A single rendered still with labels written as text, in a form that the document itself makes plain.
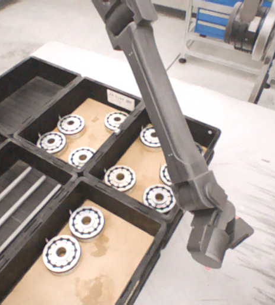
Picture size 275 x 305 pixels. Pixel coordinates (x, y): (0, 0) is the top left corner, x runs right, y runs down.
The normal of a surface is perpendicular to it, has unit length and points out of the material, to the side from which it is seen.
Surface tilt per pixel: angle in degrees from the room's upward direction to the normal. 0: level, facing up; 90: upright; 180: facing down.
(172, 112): 39
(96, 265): 0
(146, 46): 43
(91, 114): 0
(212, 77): 0
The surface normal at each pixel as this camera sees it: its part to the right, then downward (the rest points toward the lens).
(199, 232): -0.74, -0.58
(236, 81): 0.00, -0.64
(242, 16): -0.49, 0.68
